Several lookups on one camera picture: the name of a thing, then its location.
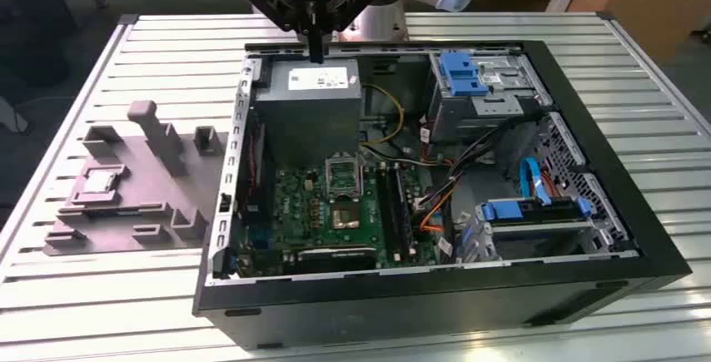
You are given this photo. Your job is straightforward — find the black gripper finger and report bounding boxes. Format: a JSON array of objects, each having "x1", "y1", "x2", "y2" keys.
[
  {"x1": 316, "y1": 0, "x2": 378, "y2": 65},
  {"x1": 238, "y1": 0, "x2": 317, "y2": 65}
]

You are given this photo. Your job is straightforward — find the silver CPU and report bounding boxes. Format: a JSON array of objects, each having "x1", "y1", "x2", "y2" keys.
[{"x1": 82, "y1": 172, "x2": 117, "y2": 192}]

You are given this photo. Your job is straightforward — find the CPU socket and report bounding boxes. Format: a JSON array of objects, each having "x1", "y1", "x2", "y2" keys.
[{"x1": 329, "y1": 198, "x2": 362, "y2": 231}]

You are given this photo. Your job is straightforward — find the blue drive latch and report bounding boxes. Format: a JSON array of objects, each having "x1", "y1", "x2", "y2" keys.
[{"x1": 437, "y1": 52, "x2": 481, "y2": 97}]

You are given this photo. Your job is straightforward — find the grey power supply unit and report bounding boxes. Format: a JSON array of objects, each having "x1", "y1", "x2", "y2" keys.
[{"x1": 252, "y1": 56, "x2": 365, "y2": 159}]

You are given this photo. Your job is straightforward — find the metal drive cage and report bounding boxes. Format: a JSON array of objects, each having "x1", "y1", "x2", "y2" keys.
[{"x1": 426, "y1": 52, "x2": 554, "y2": 142}]

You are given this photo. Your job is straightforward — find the metal socket cover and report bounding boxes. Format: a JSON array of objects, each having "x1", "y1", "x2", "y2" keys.
[{"x1": 324, "y1": 154, "x2": 365, "y2": 201}]

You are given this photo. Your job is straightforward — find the black case fan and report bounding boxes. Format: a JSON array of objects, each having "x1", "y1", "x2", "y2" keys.
[{"x1": 242, "y1": 107, "x2": 268, "y2": 213}]

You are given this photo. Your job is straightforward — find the grey parts rack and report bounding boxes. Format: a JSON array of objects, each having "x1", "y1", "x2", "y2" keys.
[{"x1": 42, "y1": 99, "x2": 229, "y2": 257}]

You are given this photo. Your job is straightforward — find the green motherboard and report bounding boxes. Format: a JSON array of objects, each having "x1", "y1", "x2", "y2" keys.
[{"x1": 241, "y1": 157, "x2": 440, "y2": 275}]

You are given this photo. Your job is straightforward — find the black RAM stick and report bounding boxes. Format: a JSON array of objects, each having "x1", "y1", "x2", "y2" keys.
[{"x1": 388, "y1": 166, "x2": 416, "y2": 255}]

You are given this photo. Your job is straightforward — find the wooden cabinet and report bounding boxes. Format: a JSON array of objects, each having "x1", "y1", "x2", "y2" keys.
[{"x1": 568, "y1": 0, "x2": 711, "y2": 66}]

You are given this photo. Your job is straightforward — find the hard disk in blue carrier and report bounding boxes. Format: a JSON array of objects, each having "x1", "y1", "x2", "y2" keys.
[{"x1": 480, "y1": 197, "x2": 593, "y2": 226}]

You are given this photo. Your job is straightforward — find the green RAM stick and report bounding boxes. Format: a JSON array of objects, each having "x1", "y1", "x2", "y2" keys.
[{"x1": 82, "y1": 208, "x2": 142, "y2": 218}]

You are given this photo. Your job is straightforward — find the black graphics card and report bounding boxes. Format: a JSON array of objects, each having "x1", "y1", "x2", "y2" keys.
[{"x1": 293, "y1": 245, "x2": 378, "y2": 274}]

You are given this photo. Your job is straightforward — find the metal disk bay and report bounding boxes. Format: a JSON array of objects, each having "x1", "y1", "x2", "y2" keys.
[{"x1": 454, "y1": 199, "x2": 640, "y2": 263}]

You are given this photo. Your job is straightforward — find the black PC case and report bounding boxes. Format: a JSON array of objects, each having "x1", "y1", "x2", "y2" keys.
[{"x1": 190, "y1": 39, "x2": 693, "y2": 350}]

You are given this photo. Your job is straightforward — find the yellow wire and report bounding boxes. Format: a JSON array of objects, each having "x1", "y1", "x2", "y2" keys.
[{"x1": 357, "y1": 82, "x2": 405, "y2": 145}]

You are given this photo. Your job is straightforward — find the black cable bundle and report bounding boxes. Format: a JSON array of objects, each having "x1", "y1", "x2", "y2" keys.
[{"x1": 413, "y1": 110, "x2": 548, "y2": 213}]

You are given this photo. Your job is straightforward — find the blue wire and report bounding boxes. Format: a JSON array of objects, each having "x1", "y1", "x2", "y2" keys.
[{"x1": 518, "y1": 157, "x2": 554, "y2": 207}]

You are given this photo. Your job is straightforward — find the orange wire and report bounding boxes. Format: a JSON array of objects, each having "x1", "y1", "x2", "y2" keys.
[{"x1": 418, "y1": 178, "x2": 454, "y2": 238}]

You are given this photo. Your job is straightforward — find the red wire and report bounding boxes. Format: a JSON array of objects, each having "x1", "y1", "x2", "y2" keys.
[{"x1": 544, "y1": 170, "x2": 562, "y2": 201}]

